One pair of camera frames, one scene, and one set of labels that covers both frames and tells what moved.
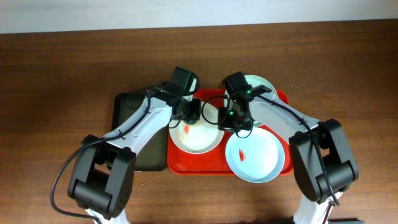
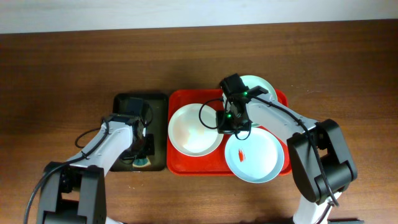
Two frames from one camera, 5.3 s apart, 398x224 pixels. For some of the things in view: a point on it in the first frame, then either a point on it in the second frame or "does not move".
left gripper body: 191,115 → 144,144
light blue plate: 257,158 does not move
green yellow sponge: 198,123 → 140,162
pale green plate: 254,81 does not move
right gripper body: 233,123 does not move
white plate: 201,137 does not move
